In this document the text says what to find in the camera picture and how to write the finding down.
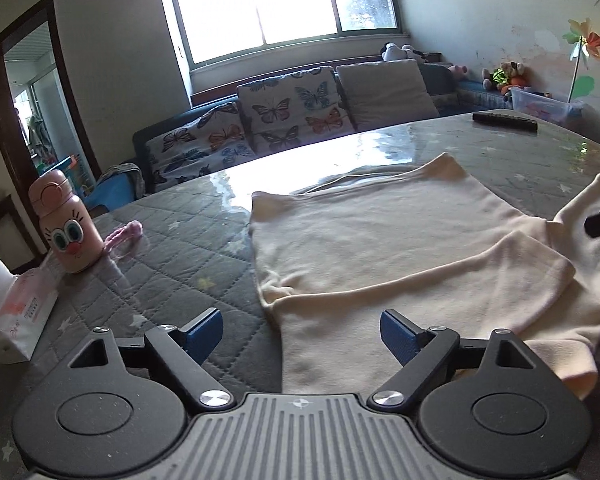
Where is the white tissue pack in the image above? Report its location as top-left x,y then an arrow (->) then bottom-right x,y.
0,252 -> 60,365

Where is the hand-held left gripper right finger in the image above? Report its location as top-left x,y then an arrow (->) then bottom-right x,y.
367,308 -> 536,413

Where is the beige cushion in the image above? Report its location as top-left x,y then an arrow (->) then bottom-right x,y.
336,59 -> 440,132

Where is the black remote control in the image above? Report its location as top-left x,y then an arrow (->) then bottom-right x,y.
472,111 -> 538,133

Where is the brown bear plush toy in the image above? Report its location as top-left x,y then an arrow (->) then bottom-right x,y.
481,61 -> 528,96

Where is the blue chair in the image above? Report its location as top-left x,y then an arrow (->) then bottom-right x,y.
87,162 -> 147,217

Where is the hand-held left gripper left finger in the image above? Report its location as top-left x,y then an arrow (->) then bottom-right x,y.
67,307 -> 236,413

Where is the pink bottle strap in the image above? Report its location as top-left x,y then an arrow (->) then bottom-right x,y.
102,220 -> 145,257

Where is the cream shirt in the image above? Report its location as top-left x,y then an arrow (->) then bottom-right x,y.
249,152 -> 600,401

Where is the window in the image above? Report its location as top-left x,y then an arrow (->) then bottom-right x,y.
155,0 -> 412,67

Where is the dark blue sofa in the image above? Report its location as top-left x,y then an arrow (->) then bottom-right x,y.
132,62 -> 486,193

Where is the butterfly print cushion small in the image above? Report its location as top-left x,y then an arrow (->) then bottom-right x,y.
145,101 -> 257,193

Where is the clear plastic storage box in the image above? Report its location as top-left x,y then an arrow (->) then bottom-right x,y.
510,86 -> 586,126

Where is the pink cartoon water bottle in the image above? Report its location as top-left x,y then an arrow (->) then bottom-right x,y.
28,170 -> 103,274

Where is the black and white plush toy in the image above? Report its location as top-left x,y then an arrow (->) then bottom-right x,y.
380,42 -> 431,65

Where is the colourful pinwheel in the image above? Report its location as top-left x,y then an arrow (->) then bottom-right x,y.
562,18 -> 600,103

